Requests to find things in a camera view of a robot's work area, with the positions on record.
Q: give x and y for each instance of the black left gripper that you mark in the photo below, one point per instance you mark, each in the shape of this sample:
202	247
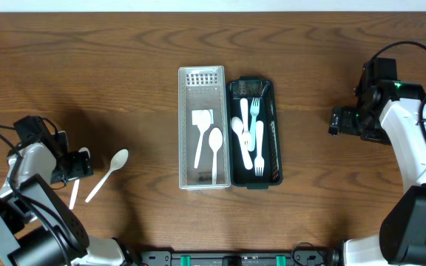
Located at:
78	165

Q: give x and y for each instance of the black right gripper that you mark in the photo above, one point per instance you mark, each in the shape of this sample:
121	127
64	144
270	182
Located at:
345	116

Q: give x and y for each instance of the white plastic spoon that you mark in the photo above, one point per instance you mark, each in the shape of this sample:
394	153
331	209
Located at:
215	143
116	163
237	127
76	184
203	123

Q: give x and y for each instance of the mint green plastic fork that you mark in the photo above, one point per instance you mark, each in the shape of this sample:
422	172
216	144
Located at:
254	111

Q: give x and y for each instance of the white plastic fork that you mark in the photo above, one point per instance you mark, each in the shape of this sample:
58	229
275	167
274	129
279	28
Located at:
259	162
244	108

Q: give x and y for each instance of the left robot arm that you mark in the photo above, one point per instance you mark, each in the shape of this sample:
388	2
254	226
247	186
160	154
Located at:
36	226

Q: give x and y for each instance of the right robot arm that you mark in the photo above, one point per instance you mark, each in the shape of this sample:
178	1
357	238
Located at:
390	112

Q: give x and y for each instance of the dark green plastic basket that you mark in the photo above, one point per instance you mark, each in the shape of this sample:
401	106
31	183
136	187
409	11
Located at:
252	88

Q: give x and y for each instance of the white label sticker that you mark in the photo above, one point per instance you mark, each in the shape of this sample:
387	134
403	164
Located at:
195	117

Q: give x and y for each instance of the clear perforated plastic basket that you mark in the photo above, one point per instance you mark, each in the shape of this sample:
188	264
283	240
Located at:
202	88

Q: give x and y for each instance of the black mounting rail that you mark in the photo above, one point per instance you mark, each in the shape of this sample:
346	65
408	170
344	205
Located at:
297	257

